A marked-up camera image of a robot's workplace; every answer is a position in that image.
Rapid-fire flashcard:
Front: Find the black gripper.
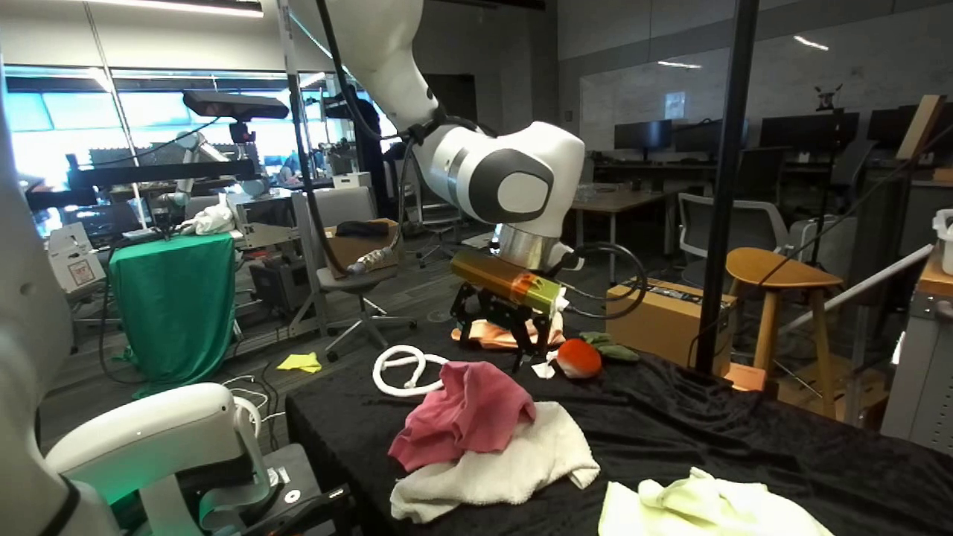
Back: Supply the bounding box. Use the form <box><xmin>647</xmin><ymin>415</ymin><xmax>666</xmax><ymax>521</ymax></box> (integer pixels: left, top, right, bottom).
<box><xmin>449</xmin><ymin>284</ymin><xmax>554</xmax><ymax>379</ymax></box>

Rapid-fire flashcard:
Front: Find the pink t-shirt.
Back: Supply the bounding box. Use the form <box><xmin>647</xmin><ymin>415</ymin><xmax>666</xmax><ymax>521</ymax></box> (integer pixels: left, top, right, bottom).
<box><xmin>383</xmin><ymin>357</ymin><xmax>539</xmax><ymax>475</ymax></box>

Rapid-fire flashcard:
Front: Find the pale green white t-shirt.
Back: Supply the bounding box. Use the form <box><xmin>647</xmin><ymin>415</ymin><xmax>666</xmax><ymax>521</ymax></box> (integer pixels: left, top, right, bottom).
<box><xmin>596</xmin><ymin>464</ymin><xmax>836</xmax><ymax>536</ymax></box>

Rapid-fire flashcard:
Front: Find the cream white towel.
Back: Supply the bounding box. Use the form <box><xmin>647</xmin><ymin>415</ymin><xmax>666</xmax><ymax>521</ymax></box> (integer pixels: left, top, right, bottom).
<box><xmin>388</xmin><ymin>397</ymin><xmax>602</xmax><ymax>528</ymax></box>

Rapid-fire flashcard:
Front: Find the open brown cardboard box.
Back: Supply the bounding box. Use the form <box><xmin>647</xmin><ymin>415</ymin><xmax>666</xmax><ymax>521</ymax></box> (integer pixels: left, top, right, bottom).
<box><xmin>321</xmin><ymin>217</ymin><xmax>405</xmax><ymax>278</ymax></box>

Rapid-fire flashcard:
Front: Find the brown cardboard box black tape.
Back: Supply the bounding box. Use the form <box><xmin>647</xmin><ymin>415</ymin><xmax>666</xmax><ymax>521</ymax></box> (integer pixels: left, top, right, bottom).
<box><xmin>602</xmin><ymin>278</ymin><xmax>739</xmax><ymax>369</ymax></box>

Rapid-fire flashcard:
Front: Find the wooden office desk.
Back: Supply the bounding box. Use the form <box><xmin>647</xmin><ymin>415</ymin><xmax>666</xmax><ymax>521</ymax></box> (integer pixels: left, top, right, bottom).
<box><xmin>568</xmin><ymin>183</ymin><xmax>669</xmax><ymax>257</ymax></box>

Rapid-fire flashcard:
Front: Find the yellow cloth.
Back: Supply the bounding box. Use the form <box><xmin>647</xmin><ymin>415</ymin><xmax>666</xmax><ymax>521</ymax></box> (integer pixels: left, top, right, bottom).
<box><xmin>274</xmin><ymin>348</ymin><xmax>328</xmax><ymax>379</ymax></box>

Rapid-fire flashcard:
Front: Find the black table cloth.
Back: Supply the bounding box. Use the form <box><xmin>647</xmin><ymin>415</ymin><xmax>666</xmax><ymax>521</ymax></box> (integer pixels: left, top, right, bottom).
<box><xmin>283</xmin><ymin>324</ymin><xmax>953</xmax><ymax>536</ymax></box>

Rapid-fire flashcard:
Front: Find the flat wooden boards stack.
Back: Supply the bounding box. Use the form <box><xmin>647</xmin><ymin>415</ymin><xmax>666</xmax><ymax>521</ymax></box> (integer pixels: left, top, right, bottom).
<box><xmin>720</xmin><ymin>360</ymin><xmax>772</xmax><ymax>397</ymax></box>

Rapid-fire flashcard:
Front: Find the black vertical pole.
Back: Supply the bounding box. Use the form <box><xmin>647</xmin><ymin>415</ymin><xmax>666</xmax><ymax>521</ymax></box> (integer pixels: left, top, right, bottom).
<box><xmin>694</xmin><ymin>0</ymin><xmax>763</xmax><ymax>382</ymax></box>

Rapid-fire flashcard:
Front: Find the wooden stool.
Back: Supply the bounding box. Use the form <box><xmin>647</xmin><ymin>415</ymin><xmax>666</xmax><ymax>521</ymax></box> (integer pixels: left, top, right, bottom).
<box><xmin>724</xmin><ymin>244</ymin><xmax>846</xmax><ymax>393</ymax></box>

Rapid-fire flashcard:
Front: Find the white crumpled cloth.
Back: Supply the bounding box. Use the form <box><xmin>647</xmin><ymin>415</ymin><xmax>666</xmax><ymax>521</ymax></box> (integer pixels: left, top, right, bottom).
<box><xmin>176</xmin><ymin>195</ymin><xmax>242</xmax><ymax>239</ymax></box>

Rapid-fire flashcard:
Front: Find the green cloth covered stand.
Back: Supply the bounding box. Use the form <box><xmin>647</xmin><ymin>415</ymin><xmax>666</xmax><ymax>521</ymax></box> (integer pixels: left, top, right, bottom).
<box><xmin>105</xmin><ymin>234</ymin><xmax>237</xmax><ymax>388</ymax></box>

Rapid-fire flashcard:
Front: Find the black computer monitor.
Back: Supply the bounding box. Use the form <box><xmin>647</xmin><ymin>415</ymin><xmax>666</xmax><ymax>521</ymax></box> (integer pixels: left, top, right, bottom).
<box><xmin>755</xmin><ymin>110</ymin><xmax>861</xmax><ymax>158</ymax></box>

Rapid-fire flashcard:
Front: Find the white diagonal rod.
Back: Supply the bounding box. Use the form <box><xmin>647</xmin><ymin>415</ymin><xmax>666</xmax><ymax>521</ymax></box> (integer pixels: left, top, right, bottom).
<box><xmin>784</xmin><ymin>241</ymin><xmax>941</xmax><ymax>338</ymax></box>

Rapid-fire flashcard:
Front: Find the grey cabinet wooden top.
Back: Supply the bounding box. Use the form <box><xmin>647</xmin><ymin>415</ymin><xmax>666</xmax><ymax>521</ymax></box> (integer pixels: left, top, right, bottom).
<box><xmin>876</xmin><ymin>251</ymin><xmax>953</xmax><ymax>460</ymax></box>

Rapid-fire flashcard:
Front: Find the white plastic container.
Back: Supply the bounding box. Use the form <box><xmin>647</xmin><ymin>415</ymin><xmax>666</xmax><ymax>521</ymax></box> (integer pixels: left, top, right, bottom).
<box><xmin>928</xmin><ymin>207</ymin><xmax>953</xmax><ymax>281</ymax></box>

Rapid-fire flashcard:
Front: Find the leaning wooden board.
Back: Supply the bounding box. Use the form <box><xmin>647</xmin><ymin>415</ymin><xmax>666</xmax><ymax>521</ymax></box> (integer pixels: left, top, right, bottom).
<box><xmin>892</xmin><ymin>94</ymin><xmax>947</xmax><ymax>167</ymax></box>

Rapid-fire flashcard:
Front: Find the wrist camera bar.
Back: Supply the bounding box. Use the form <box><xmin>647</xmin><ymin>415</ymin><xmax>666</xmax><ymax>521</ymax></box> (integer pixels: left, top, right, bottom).
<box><xmin>449</xmin><ymin>254</ymin><xmax>571</xmax><ymax>317</ymax></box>

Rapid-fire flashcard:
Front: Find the white rope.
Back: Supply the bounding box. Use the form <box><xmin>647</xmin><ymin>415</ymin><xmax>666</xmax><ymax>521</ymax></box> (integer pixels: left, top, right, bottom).
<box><xmin>368</xmin><ymin>344</ymin><xmax>455</xmax><ymax>402</ymax></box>

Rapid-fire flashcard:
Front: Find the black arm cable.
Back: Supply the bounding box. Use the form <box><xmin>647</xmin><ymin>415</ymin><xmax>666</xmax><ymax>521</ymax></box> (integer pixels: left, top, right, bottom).
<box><xmin>285</xmin><ymin>0</ymin><xmax>653</xmax><ymax>324</ymax></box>

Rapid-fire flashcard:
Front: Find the white frame office chair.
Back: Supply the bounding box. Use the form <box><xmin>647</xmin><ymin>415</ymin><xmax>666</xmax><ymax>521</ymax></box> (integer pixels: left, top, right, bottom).
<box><xmin>675</xmin><ymin>192</ymin><xmax>791</xmax><ymax>262</ymax></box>

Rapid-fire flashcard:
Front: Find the black stereo camera bar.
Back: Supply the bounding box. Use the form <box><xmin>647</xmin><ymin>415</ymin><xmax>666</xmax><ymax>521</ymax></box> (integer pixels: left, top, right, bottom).
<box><xmin>182</xmin><ymin>91</ymin><xmax>291</xmax><ymax>126</ymax></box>

